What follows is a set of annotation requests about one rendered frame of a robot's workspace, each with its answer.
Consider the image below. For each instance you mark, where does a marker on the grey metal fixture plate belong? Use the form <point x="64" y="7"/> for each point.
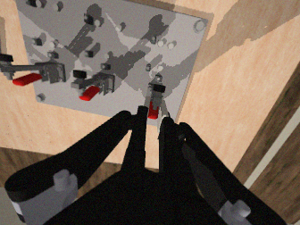
<point x="130" y="50"/>

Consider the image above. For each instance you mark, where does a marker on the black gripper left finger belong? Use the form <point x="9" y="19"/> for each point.
<point x="40" y="191"/>

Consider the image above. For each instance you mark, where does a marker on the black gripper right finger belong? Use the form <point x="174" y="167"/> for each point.
<point x="235" y="203"/>

